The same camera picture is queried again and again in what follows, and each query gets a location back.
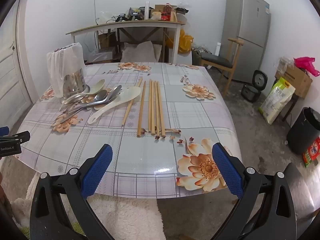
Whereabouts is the white desk with wooden top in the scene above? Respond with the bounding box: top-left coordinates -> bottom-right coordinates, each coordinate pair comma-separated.
66,20 -> 185,63

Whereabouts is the black trash bin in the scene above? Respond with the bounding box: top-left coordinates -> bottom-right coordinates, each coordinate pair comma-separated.
286,107 -> 320,155

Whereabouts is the steel utensil holder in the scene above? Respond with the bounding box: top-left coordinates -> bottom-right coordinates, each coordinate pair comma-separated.
60,67 -> 91,104

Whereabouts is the white woven sack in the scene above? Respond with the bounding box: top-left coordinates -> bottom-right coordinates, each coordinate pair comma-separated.
121,41 -> 162,63

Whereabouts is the yellow green rice sack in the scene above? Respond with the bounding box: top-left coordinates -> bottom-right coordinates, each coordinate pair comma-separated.
259,77 -> 295,125

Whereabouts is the white plastic bag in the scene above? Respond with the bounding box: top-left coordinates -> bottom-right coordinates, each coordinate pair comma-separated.
47,42 -> 84,98

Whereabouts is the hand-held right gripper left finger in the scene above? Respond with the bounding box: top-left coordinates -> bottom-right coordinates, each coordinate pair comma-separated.
29,144 -> 118,240

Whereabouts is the plastic wrapped white box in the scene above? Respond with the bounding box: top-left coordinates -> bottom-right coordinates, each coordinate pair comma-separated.
89,49 -> 117,64

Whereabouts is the cream plastic soup spoon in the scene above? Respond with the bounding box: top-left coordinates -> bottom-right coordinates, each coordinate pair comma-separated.
81,79 -> 106,97

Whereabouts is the white door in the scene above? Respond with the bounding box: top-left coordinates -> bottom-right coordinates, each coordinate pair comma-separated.
0,0 -> 33,130

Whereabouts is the wooden chair with black seat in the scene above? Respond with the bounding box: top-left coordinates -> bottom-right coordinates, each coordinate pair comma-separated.
200,38 -> 244,98

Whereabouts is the yellow plastic bag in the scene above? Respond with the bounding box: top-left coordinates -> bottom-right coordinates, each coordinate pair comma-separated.
178,29 -> 194,54

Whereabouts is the open cardboard box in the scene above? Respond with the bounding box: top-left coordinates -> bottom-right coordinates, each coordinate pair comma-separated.
154,4 -> 177,20

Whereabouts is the black rice cooker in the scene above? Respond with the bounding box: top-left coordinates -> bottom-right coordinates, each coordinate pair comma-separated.
241,69 -> 269,103

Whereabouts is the clear plastic bag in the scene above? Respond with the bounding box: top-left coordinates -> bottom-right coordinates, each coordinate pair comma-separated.
277,56 -> 295,72

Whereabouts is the pink plastic bag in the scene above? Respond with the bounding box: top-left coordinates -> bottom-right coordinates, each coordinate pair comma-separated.
294,57 -> 320,77

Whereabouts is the cooking oil bottle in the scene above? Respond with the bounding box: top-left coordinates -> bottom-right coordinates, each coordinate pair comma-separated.
161,3 -> 173,20

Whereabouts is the silver refrigerator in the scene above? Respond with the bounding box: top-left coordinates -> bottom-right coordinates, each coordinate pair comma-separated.
219,0 -> 272,83

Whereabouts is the wooden chopstick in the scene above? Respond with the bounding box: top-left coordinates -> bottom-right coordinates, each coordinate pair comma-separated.
151,80 -> 155,134
123,77 -> 143,125
157,81 -> 166,137
148,79 -> 152,133
154,81 -> 160,136
122,78 -> 140,126
137,81 -> 146,137

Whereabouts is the floral plaid tablecloth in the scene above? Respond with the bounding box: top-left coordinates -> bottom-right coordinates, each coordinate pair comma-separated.
15,62 -> 242,199

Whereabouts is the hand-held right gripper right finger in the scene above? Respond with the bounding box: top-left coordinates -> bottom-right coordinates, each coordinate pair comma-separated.
211,142 -> 297,240

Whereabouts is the large cardboard box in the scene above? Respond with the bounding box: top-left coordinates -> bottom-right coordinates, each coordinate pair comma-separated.
275,65 -> 313,98

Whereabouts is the red packet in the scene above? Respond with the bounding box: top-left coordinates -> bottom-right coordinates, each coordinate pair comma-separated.
302,137 -> 320,167

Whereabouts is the metal spoon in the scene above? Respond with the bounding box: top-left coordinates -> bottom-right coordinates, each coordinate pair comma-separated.
72,85 -> 122,110
54,110 -> 83,124
59,90 -> 108,112

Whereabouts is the olive green bag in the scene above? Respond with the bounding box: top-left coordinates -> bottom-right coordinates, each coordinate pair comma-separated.
191,46 -> 213,67

